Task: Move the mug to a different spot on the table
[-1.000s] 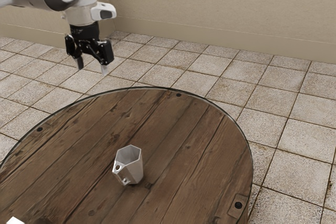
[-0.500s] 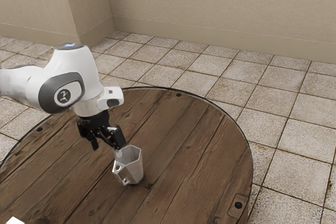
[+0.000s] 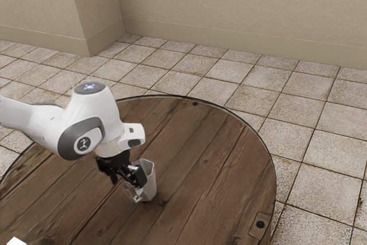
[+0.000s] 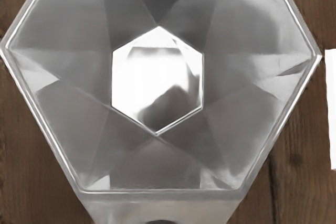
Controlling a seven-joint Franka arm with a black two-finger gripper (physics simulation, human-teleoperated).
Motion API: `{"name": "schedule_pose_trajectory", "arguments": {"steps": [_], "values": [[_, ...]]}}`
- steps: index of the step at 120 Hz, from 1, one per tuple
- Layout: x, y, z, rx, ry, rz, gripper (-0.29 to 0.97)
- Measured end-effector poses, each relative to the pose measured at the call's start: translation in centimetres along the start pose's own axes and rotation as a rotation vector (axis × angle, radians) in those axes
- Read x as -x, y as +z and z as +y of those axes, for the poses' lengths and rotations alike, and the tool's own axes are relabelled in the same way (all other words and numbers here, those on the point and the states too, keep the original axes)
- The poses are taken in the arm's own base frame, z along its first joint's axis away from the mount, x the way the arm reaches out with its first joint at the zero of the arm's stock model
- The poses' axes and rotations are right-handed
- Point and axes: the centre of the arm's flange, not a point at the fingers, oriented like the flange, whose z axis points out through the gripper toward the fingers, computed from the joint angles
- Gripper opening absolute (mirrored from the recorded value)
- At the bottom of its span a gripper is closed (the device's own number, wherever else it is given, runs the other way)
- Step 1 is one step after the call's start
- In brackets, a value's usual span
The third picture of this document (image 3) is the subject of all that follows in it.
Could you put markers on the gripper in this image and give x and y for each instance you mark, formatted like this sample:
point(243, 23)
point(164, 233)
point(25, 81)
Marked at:
point(112, 163)

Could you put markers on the pale grey faceted mug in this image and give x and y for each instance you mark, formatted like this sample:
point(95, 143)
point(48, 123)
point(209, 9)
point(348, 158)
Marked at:
point(151, 182)

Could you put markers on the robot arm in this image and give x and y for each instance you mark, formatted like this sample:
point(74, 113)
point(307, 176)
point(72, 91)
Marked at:
point(86, 113)

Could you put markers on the white block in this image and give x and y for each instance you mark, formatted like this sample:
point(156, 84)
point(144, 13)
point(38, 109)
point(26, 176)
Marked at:
point(16, 241)

